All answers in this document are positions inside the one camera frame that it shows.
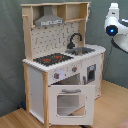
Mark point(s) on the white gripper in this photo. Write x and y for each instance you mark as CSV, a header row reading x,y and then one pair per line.
x,y
113,10

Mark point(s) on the right red stove knob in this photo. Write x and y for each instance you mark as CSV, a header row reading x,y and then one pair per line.
x,y
74,69

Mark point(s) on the grey ice dispenser panel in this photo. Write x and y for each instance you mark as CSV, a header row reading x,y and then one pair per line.
x,y
91,73

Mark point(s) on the black toy stovetop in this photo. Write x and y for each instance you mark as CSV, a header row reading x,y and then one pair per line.
x,y
52,59

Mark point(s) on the grey toy sink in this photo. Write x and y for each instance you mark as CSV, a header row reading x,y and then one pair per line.
x,y
79,51

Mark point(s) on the grey range hood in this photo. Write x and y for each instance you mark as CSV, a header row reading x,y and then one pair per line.
x,y
46,15

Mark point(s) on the wooden toy kitchen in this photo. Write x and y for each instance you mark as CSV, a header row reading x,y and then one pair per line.
x,y
46,40

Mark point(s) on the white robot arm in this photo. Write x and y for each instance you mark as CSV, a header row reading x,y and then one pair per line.
x,y
116,28

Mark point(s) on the white oven door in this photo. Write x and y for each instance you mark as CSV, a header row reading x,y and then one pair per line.
x,y
71,104

